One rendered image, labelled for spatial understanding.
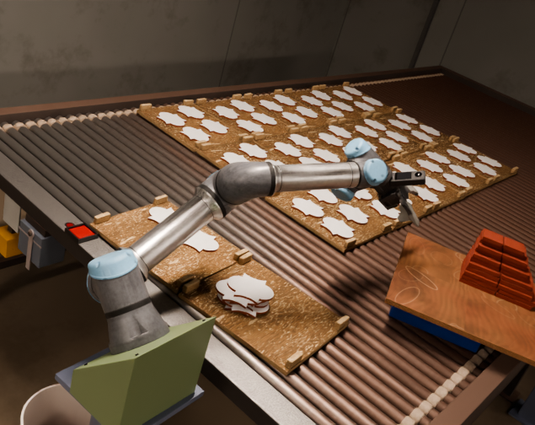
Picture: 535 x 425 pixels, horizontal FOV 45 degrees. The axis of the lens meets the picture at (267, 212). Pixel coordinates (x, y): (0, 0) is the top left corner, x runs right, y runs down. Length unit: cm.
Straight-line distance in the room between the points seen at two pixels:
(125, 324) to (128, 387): 17
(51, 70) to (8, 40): 41
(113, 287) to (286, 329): 58
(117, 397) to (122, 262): 31
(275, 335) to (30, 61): 317
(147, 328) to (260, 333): 42
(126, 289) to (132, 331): 10
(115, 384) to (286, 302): 71
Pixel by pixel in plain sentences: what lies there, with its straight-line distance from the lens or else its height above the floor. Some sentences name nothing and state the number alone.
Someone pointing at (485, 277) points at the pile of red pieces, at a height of 109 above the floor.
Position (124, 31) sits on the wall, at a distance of 506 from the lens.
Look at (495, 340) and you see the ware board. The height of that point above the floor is 104.
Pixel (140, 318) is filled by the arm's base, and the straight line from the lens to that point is 160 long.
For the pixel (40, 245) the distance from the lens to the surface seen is 230.
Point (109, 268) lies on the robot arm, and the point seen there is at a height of 117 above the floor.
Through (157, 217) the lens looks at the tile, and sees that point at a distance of 227.
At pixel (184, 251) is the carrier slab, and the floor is 94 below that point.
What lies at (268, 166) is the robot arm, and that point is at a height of 139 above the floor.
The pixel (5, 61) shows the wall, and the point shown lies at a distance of 456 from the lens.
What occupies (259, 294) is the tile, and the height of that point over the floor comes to 99.
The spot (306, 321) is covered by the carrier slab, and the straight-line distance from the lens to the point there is 201.
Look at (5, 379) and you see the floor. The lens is 296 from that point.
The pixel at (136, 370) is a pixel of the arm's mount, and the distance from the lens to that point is 148.
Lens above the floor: 211
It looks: 28 degrees down
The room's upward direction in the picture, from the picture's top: 17 degrees clockwise
